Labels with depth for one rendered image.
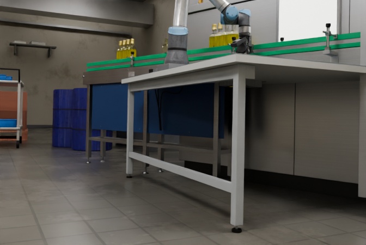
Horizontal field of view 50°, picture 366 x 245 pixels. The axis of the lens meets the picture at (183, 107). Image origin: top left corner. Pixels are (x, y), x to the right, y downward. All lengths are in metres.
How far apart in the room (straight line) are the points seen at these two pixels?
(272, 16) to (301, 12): 0.22
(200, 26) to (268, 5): 0.66
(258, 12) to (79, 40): 9.53
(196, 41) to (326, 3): 1.11
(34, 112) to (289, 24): 9.69
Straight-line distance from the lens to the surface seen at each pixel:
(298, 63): 1.84
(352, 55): 2.38
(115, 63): 3.61
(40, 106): 11.77
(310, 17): 2.74
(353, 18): 2.65
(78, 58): 12.02
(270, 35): 2.85
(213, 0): 2.44
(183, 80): 2.16
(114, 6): 10.61
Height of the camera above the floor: 0.50
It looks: 1 degrees up
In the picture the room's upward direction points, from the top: 1 degrees clockwise
